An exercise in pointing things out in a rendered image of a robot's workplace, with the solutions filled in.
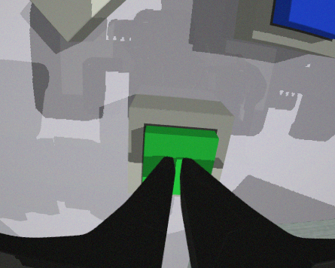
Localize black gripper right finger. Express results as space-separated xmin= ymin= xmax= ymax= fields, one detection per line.
xmin=180 ymin=158 xmax=335 ymax=268

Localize blue square button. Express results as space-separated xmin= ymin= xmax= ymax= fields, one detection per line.
xmin=233 ymin=0 xmax=335 ymax=58

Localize green button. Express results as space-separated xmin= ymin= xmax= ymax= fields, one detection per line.
xmin=128 ymin=94 xmax=234 ymax=197

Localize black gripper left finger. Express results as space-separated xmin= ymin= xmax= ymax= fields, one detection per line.
xmin=0 ymin=157 xmax=175 ymax=268

